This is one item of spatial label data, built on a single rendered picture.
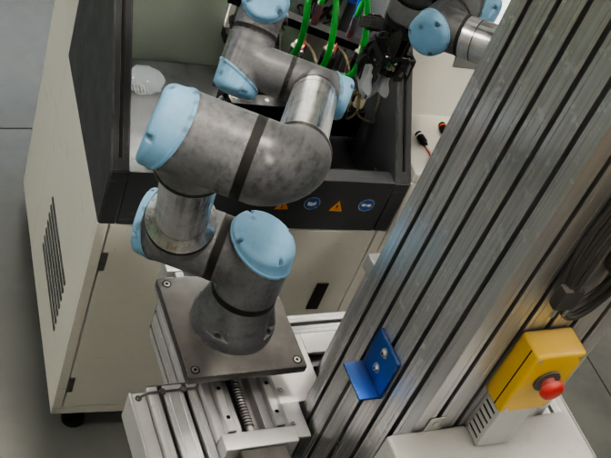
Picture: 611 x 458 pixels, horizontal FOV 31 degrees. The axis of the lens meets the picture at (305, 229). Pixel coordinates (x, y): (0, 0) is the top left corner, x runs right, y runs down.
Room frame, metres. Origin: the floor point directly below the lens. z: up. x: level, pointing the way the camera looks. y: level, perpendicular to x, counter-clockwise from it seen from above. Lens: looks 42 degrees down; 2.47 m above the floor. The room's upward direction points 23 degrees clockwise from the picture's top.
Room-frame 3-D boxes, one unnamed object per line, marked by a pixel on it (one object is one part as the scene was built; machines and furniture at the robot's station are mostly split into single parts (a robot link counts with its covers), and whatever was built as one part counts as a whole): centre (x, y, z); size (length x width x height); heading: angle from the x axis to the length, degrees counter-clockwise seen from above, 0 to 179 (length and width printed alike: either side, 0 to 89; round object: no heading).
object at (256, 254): (1.30, 0.06, 1.20); 0.13 x 0.12 x 0.14; 95
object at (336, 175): (1.83, 0.13, 0.87); 0.62 x 0.04 x 0.16; 121
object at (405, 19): (1.83, -0.01, 1.45); 0.08 x 0.08 x 0.05
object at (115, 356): (1.82, 0.12, 0.44); 0.65 x 0.02 x 0.68; 121
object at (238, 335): (1.30, 0.06, 1.09); 0.15 x 0.15 x 0.10
